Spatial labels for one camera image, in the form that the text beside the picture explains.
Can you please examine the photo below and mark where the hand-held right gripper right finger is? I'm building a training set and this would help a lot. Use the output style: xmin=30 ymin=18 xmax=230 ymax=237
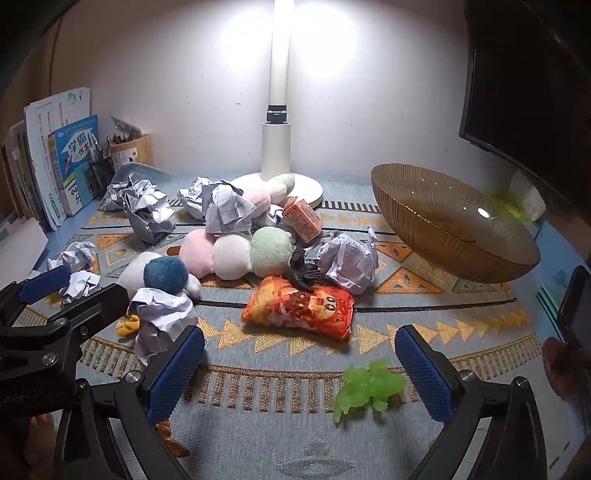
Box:
xmin=394 ymin=324 xmax=550 ymax=480

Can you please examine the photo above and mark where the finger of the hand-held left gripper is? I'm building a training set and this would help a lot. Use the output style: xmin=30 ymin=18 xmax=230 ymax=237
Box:
xmin=46 ymin=283 xmax=130 ymax=344
xmin=0 ymin=265 xmax=73 ymax=319

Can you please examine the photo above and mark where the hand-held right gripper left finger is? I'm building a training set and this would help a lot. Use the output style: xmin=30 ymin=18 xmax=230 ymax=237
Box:
xmin=53 ymin=324 xmax=207 ymax=480

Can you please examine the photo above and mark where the green translucent dinosaur toy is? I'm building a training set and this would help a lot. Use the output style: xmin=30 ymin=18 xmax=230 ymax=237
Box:
xmin=333 ymin=357 xmax=407 ymax=423

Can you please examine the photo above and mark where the blue and white plush toy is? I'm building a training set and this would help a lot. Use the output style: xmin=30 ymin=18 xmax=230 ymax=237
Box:
xmin=115 ymin=251 xmax=202 ymax=337

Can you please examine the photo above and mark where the pink white green plush skewer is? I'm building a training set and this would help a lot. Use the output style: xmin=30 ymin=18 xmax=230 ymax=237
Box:
xmin=167 ymin=228 xmax=296 ymax=281
xmin=240 ymin=173 xmax=296 ymax=217

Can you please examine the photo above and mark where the red snack bag plush pillow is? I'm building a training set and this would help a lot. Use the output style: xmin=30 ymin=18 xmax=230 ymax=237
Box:
xmin=241 ymin=275 xmax=355 ymax=342

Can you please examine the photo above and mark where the amber ribbed glass bowl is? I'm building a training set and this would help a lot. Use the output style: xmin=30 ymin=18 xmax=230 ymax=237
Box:
xmin=370 ymin=162 xmax=541 ymax=284

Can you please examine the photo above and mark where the black claw hair clip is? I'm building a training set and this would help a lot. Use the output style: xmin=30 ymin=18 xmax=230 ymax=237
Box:
xmin=284 ymin=247 xmax=326 ymax=291

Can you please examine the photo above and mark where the checked paper ball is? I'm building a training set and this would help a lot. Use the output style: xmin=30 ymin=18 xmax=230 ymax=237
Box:
xmin=205 ymin=182 xmax=257 ymax=236

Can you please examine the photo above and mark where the small orange carton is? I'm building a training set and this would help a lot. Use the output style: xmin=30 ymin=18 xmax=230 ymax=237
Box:
xmin=281 ymin=196 xmax=322 ymax=244

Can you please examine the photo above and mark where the person's left hand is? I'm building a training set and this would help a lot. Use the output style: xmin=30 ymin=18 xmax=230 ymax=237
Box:
xmin=21 ymin=412 xmax=58 ymax=467

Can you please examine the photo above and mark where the white paper stack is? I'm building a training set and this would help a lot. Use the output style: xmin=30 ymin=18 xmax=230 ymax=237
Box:
xmin=0 ymin=217 xmax=49 ymax=278

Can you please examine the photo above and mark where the row of upright books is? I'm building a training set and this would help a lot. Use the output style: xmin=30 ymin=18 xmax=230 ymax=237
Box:
xmin=0 ymin=120 xmax=51 ymax=232

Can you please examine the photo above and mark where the patterned woven mat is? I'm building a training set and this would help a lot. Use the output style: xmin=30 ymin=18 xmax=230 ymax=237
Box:
xmin=18 ymin=161 xmax=578 ymax=480

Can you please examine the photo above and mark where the black mesh pen holder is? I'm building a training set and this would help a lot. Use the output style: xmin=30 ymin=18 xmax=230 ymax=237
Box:
xmin=85 ymin=157 xmax=116 ymax=200

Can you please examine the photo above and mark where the blue cover book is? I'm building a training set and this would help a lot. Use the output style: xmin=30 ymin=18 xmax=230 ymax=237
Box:
xmin=48 ymin=114 xmax=100 ymax=217

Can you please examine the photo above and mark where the brown round object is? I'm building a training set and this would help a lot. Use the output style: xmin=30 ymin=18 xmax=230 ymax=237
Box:
xmin=541 ymin=336 xmax=591 ymax=402

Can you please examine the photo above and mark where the green booklet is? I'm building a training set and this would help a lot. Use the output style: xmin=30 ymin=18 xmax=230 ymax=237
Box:
xmin=536 ymin=277 xmax=568 ymax=333

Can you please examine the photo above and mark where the wooden pen holder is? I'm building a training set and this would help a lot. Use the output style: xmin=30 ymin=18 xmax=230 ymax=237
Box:
xmin=108 ymin=133 xmax=154 ymax=169

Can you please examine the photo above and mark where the bundle of pens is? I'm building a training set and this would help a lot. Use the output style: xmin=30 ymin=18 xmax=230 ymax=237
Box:
xmin=108 ymin=115 xmax=143 ymax=145

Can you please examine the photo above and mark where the green tissue box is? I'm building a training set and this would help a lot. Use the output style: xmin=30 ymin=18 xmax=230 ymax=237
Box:
xmin=492 ymin=168 xmax=548 ymax=227

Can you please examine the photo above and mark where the white desk lamp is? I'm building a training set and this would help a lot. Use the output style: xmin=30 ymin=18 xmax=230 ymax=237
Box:
xmin=229 ymin=0 xmax=324 ymax=208

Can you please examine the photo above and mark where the black television screen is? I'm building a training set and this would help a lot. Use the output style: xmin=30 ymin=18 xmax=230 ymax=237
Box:
xmin=458 ymin=0 xmax=591 ymax=208

